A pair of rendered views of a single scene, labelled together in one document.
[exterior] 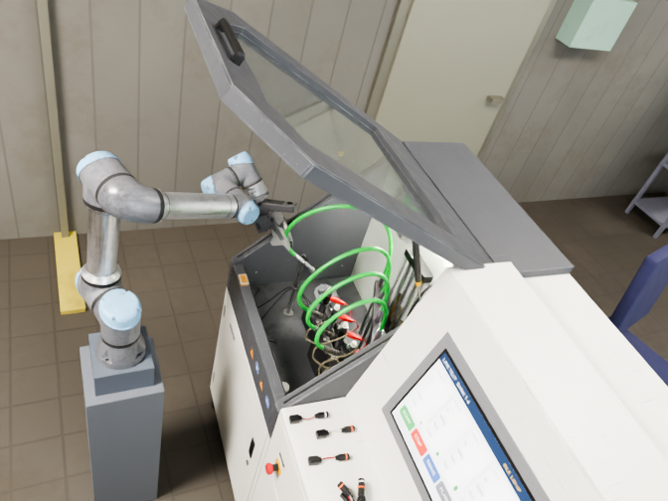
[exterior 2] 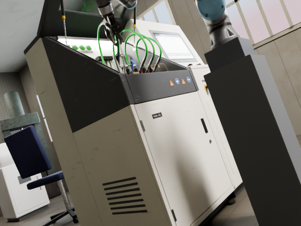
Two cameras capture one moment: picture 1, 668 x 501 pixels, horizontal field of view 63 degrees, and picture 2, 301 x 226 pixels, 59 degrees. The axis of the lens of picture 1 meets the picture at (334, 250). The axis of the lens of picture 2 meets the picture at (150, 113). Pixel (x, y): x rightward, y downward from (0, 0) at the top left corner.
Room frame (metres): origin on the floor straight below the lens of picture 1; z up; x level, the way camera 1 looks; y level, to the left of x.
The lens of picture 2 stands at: (1.88, 1.66, 0.62)
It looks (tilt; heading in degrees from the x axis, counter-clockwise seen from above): 4 degrees up; 253
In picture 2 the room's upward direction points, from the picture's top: 20 degrees counter-clockwise
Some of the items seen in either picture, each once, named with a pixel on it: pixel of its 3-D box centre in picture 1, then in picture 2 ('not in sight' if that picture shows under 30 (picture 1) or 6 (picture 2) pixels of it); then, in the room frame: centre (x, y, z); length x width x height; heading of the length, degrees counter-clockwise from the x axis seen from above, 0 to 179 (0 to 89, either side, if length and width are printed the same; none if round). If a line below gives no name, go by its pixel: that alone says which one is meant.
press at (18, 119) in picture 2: not in sight; (27, 145); (2.87, -4.89, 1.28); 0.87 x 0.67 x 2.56; 35
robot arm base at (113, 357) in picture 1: (120, 340); (223, 37); (1.05, 0.56, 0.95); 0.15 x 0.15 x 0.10
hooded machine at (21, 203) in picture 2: not in sight; (17, 178); (2.97, -3.52, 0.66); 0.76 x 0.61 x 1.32; 123
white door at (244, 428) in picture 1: (235, 405); (189, 150); (1.28, 0.19, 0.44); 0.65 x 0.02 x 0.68; 32
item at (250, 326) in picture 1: (254, 339); (163, 85); (1.28, 0.17, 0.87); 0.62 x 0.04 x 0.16; 32
